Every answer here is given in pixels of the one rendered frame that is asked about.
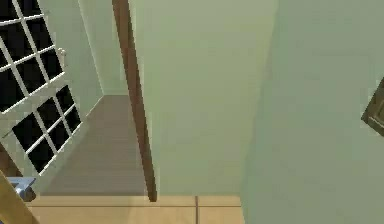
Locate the brown wooden room door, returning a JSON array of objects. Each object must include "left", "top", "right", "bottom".
[{"left": 111, "top": 0, "right": 158, "bottom": 203}]

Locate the white framed window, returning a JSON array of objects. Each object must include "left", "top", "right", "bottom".
[{"left": 0, "top": 0, "right": 83, "bottom": 177}]

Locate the blue grey small object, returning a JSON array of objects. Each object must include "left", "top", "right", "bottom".
[{"left": 7, "top": 176, "right": 37, "bottom": 202}]

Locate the light wooden furniture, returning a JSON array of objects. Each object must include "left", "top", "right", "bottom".
[{"left": 0, "top": 169, "right": 40, "bottom": 224}]

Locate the dark framed wall picture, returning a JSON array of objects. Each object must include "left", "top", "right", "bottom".
[{"left": 360, "top": 77, "right": 384, "bottom": 138}]

